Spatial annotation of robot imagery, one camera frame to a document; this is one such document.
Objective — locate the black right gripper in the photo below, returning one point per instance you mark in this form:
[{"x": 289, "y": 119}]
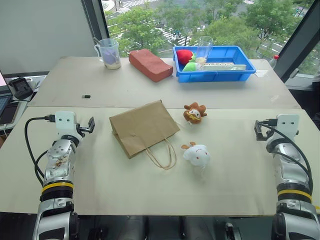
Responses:
[{"x": 269, "y": 133}]

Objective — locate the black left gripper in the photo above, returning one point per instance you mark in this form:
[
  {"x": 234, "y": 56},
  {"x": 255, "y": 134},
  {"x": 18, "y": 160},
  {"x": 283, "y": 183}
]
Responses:
[{"x": 81, "y": 129}]

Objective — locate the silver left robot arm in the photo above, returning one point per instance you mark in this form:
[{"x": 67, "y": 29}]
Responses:
[{"x": 58, "y": 160}]

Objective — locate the dark rounded robot base shape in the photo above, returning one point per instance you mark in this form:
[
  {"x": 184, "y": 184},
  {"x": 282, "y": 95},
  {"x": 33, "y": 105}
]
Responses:
[{"x": 175, "y": 228}]

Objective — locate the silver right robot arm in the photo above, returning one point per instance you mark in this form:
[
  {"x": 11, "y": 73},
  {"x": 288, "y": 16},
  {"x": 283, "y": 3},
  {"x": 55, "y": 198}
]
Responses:
[{"x": 291, "y": 170}]

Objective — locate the brown paper bag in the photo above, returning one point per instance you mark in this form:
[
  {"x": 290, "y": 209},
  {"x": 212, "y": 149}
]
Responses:
[{"x": 142, "y": 127}]

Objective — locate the small black dongle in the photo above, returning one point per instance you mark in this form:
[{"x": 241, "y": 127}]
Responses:
[{"x": 86, "y": 96}]

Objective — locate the cardboard table sheet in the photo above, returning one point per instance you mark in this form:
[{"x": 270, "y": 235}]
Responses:
[
  {"x": 125, "y": 90},
  {"x": 150, "y": 190}
]

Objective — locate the white plush toy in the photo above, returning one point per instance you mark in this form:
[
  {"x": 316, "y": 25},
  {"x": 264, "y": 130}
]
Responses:
[{"x": 197, "y": 154}]

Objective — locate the brown plush toy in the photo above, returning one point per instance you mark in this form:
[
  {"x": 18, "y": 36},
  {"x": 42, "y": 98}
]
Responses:
[{"x": 193, "y": 113}]

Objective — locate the blue plastic bin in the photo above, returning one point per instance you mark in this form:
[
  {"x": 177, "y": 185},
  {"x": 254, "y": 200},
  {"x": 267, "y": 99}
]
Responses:
[{"x": 217, "y": 73}]

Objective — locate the clear plastic measuring cup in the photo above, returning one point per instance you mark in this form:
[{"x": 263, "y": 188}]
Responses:
[{"x": 110, "y": 56}]

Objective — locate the red capped plastic bottle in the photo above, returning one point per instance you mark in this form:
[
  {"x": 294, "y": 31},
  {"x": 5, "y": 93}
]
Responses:
[{"x": 274, "y": 61}]

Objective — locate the black battery charger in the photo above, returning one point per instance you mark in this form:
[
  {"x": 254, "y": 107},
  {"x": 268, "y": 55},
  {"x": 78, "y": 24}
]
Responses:
[{"x": 21, "y": 87}]

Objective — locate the red brick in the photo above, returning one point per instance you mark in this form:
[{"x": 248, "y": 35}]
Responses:
[{"x": 150, "y": 65}]

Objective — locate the green plush toy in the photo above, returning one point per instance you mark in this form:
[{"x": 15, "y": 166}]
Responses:
[{"x": 191, "y": 67}]

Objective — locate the clear drinking glass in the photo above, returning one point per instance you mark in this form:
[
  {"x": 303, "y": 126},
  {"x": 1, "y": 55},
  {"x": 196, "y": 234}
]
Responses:
[{"x": 203, "y": 50}]

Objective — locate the red strawberry plush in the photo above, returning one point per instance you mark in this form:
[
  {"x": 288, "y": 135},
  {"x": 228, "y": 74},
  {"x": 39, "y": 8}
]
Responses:
[{"x": 184, "y": 56}]

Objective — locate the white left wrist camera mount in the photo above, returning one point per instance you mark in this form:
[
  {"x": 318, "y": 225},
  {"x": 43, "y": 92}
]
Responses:
[{"x": 65, "y": 122}]

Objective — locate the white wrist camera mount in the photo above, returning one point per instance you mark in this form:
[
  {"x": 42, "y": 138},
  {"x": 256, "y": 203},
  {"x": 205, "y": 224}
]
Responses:
[
  {"x": 65, "y": 122},
  {"x": 287, "y": 125}
]

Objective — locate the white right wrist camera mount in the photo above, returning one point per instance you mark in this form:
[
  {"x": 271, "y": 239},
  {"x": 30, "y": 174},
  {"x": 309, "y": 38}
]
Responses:
[{"x": 287, "y": 125}]

